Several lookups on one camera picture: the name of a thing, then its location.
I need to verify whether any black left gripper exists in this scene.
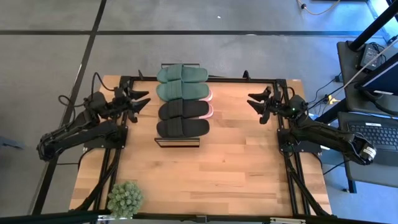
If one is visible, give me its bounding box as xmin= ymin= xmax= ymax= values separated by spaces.
xmin=113 ymin=89 xmax=152 ymax=117

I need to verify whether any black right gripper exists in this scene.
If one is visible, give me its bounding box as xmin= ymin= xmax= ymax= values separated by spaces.
xmin=247 ymin=86 xmax=289 ymax=115

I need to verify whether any green rubber slide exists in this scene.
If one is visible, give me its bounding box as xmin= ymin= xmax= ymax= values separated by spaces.
xmin=156 ymin=63 xmax=209 ymax=83
xmin=155 ymin=79 xmax=211 ymax=102

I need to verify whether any black rubber slide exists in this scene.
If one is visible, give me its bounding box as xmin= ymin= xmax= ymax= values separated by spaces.
xmin=155 ymin=117 xmax=211 ymax=139
xmin=157 ymin=99 xmax=210 ymax=121

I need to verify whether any wooden shelf black metal frame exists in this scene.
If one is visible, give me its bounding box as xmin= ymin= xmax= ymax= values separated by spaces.
xmin=154 ymin=63 xmax=201 ymax=148

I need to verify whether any small green potted plant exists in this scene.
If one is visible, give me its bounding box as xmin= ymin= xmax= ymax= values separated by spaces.
xmin=107 ymin=181 xmax=146 ymax=219

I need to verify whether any black power adapter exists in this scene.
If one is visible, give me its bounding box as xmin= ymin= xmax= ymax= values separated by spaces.
xmin=359 ymin=42 xmax=382 ymax=72

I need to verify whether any thin white rod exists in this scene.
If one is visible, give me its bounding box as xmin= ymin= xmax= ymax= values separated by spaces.
xmin=338 ymin=36 xmax=398 ymax=91

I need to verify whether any black computer keyboard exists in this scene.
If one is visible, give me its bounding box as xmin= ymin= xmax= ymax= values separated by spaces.
xmin=347 ymin=121 xmax=398 ymax=167

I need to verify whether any black computer monitor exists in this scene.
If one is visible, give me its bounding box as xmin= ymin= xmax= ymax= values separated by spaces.
xmin=354 ymin=52 xmax=398 ymax=96

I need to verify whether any tall black pole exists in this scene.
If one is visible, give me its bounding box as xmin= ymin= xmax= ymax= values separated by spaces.
xmin=348 ymin=0 xmax=398 ymax=52

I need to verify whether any dark grey side desk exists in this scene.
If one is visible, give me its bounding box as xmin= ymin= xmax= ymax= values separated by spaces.
xmin=336 ymin=40 xmax=398 ymax=189

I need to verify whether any black metal table frame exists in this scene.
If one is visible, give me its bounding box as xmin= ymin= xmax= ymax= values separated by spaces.
xmin=0 ymin=70 xmax=398 ymax=224

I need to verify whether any yellow floor cable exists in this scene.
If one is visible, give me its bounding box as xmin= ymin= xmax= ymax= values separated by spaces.
xmin=297 ymin=0 xmax=341 ymax=16

